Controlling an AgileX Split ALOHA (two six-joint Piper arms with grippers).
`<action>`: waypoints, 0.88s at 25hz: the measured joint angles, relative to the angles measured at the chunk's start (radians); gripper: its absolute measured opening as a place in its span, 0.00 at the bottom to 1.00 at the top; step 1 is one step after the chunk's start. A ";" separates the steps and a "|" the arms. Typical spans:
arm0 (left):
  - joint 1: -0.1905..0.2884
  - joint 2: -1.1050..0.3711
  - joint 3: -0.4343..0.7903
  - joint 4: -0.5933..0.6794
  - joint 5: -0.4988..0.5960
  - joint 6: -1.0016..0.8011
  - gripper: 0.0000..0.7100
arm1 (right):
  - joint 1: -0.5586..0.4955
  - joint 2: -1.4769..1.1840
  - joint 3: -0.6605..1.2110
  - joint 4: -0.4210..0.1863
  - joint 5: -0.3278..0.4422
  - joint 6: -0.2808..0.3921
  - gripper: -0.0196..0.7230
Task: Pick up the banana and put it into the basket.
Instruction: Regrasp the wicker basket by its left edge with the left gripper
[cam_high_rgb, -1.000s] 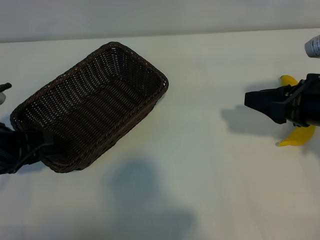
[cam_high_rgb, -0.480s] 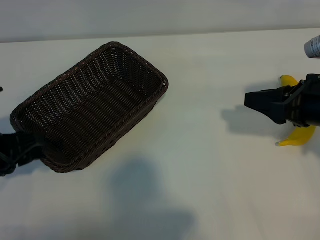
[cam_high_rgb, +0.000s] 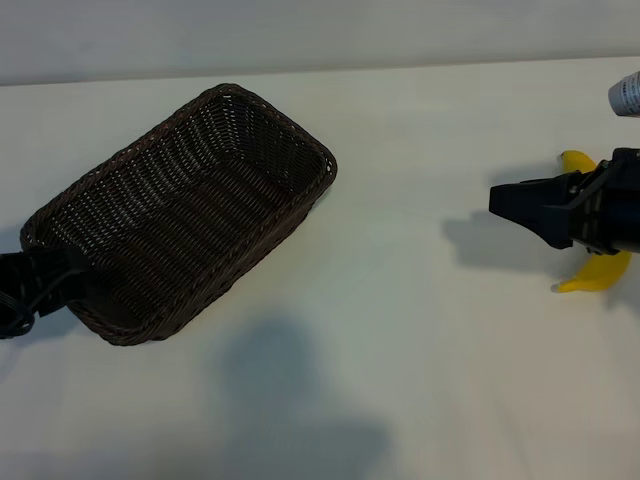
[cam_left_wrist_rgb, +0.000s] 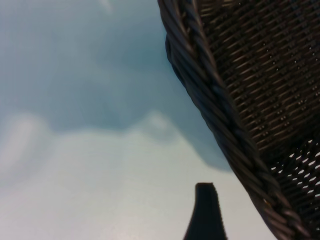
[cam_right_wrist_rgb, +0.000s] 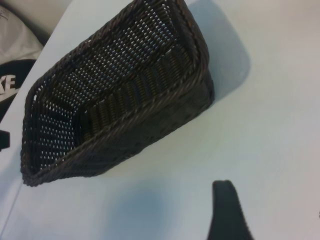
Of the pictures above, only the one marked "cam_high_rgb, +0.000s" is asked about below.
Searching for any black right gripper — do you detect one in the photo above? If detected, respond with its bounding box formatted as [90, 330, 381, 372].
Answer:
[488, 167, 640, 257]

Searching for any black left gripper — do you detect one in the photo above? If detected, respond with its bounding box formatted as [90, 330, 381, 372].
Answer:
[0, 248, 95, 342]

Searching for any yellow banana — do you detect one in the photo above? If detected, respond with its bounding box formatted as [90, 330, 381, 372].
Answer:
[550, 149, 634, 294]

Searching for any dark brown woven basket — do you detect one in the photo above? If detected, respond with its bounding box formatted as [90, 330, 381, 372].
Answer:
[19, 83, 339, 348]

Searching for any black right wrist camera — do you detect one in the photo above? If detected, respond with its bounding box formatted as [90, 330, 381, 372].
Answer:
[595, 147, 640, 187]

